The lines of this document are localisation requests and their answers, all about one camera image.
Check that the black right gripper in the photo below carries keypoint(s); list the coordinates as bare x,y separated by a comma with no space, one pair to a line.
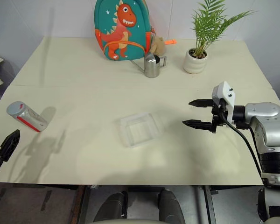
215,121

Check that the white object with red mark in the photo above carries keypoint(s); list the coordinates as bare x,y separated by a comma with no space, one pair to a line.
14,109

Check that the white cup with brown contents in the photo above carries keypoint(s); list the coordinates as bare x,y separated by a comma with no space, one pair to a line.
32,120

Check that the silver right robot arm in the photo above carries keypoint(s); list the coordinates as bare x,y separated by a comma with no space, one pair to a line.
266,112

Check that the clear plastic square container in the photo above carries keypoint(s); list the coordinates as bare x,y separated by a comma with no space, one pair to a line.
140,130

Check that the white ribbed plant pot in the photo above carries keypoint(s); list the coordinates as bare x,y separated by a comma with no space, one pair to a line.
193,63

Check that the stainless steel watering can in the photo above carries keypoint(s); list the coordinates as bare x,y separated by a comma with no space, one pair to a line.
151,66

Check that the orange plastic tag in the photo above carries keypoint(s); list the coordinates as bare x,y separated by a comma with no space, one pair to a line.
170,42

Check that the tan plush toy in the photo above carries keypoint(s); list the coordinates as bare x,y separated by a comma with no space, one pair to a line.
158,45

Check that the green fern plant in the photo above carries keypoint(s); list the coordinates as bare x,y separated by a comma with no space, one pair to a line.
210,23

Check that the dark rounded shape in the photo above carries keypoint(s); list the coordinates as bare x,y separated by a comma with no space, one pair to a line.
112,206
170,205

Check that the teal dinosaur backpack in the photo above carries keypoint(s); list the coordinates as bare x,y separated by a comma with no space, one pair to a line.
121,30

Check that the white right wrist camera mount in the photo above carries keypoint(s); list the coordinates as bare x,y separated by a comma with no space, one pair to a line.
226,91

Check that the black metal table frame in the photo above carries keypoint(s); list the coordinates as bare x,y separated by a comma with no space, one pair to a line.
206,203

